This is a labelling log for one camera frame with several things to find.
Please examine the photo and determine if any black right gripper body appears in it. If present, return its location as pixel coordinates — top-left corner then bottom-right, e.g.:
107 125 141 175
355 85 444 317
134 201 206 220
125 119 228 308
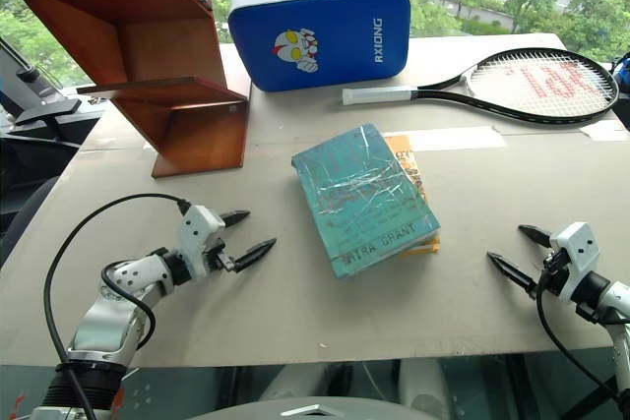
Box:
534 247 573 299

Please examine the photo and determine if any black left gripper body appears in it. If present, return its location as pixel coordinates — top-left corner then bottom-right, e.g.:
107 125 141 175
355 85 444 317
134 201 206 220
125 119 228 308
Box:
204 237 238 274

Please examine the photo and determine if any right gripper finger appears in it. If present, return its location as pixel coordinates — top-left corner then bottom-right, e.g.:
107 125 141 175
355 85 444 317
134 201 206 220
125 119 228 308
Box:
486 251 539 299
518 224 555 249

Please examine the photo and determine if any worn teal book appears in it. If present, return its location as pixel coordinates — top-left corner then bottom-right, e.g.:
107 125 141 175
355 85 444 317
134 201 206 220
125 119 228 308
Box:
290 123 442 279

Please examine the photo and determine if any yellow orange book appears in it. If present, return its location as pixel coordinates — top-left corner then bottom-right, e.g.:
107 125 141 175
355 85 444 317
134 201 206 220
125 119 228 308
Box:
383 133 441 257

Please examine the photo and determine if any red-brown wooden shelf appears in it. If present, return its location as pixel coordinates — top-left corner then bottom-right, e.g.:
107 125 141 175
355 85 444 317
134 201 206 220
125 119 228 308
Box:
2 0 252 179

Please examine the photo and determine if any long white tape strip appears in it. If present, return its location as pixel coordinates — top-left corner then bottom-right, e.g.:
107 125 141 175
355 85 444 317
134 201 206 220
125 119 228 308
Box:
393 125 508 152

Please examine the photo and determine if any white rounded shape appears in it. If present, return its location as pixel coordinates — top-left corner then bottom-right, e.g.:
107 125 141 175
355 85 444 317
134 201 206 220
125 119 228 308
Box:
397 358 457 420

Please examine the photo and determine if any blue and black bag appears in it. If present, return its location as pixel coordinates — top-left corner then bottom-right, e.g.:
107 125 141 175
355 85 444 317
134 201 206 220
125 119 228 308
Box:
609 51 630 94

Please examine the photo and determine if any black tennis racket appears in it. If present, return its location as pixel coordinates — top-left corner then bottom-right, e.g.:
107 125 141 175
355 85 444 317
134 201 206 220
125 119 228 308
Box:
342 48 620 126

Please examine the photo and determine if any blue padded kick shield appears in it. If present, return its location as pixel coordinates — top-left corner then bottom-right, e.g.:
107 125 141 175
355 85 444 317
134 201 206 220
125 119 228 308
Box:
226 0 412 93

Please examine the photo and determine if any black monitor stand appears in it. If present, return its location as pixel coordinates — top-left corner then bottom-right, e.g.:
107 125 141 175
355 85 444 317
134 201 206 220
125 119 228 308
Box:
0 38 83 127

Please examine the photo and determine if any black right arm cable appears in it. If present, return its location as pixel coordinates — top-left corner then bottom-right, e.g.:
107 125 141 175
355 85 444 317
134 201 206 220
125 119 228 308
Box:
535 262 622 409

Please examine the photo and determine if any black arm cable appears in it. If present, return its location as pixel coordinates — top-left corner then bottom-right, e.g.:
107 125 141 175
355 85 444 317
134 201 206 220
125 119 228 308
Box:
42 193 192 420
535 262 622 409

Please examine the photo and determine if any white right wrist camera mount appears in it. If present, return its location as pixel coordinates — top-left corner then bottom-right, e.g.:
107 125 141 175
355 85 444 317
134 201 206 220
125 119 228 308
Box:
549 221 599 303

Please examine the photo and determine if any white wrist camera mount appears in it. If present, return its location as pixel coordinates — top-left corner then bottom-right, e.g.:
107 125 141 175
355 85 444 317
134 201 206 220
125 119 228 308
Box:
176 205 227 277
549 221 599 303

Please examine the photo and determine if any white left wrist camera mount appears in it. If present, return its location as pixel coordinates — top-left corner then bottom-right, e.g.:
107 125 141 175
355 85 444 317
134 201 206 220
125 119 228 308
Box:
176 205 227 277

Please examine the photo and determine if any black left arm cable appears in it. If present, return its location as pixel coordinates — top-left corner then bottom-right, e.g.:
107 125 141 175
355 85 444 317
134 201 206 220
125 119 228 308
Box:
42 193 192 420

